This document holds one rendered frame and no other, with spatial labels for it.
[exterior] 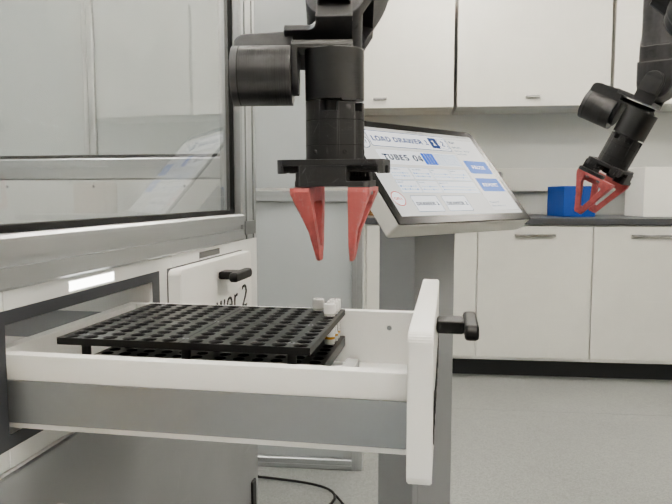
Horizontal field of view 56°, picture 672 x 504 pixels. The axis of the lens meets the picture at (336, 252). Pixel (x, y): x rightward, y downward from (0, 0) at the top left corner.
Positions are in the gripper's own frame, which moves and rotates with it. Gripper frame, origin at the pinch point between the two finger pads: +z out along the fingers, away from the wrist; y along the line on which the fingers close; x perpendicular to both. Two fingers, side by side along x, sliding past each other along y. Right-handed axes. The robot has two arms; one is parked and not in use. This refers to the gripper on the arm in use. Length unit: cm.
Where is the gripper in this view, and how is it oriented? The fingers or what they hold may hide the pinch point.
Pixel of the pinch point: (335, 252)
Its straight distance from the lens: 63.3
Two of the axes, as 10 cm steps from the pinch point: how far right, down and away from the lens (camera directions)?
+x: 2.0, -1.3, 9.7
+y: 9.8, 0.2, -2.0
